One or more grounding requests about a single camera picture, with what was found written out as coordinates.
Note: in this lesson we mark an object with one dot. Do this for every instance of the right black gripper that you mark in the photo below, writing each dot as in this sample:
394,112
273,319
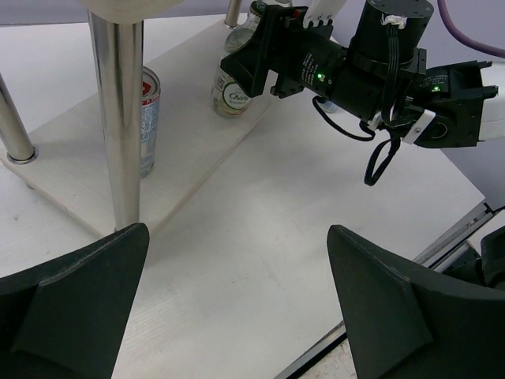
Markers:
301,57

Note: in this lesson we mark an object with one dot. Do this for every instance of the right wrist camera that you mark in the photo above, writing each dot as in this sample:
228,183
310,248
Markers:
323,10

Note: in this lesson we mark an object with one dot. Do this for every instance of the white two-tier wooden shelf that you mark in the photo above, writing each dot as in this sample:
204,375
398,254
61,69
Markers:
86,160

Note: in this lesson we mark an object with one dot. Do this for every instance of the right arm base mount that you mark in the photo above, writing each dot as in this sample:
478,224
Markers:
462,253

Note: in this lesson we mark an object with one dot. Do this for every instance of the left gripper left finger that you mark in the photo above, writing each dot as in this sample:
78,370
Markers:
66,317

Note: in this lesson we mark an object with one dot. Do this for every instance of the silver energy drink can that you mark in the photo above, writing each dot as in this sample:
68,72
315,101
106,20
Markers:
149,120

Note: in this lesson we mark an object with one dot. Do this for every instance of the clear green-cap Chang bottle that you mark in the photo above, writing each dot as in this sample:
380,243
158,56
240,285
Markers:
243,33

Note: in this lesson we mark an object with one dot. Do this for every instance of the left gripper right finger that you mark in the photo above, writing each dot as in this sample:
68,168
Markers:
404,320

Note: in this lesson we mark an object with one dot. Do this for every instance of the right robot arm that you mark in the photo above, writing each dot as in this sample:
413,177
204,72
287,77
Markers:
381,78

